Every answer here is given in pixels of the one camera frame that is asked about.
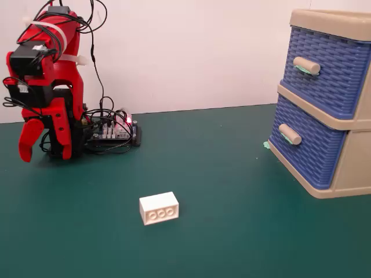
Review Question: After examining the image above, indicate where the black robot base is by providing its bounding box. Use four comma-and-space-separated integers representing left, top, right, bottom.
43, 115, 89, 159

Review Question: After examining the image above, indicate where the black tangled wire bundle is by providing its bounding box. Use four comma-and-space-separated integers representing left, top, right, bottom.
40, 97, 137, 156

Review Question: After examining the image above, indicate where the green table mat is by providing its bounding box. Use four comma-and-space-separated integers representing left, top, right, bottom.
0, 104, 371, 278

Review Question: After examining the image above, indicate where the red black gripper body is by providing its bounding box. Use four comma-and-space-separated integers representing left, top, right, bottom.
2, 76, 73, 119

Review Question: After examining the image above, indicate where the white zip tie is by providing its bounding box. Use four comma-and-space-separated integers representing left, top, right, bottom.
21, 17, 69, 49
59, 53, 88, 67

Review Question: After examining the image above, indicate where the blue wicker drawer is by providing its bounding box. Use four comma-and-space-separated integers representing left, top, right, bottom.
280, 25, 371, 120
268, 94, 347, 189

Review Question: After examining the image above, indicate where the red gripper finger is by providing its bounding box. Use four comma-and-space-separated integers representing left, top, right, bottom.
43, 97, 72, 160
18, 118, 45, 163

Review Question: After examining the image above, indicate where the controller circuit board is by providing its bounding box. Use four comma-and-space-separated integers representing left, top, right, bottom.
86, 111, 143, 147

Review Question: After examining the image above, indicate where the beige plastic drawer cabinet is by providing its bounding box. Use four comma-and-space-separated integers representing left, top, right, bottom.
268, 8, 371, 200

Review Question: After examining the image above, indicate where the white toy brick cube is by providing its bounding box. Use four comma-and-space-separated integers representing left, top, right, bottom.
139, 191, 180, 226

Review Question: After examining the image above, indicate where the black arm motor cable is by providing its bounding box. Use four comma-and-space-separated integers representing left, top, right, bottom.
78, 0, 108, 116

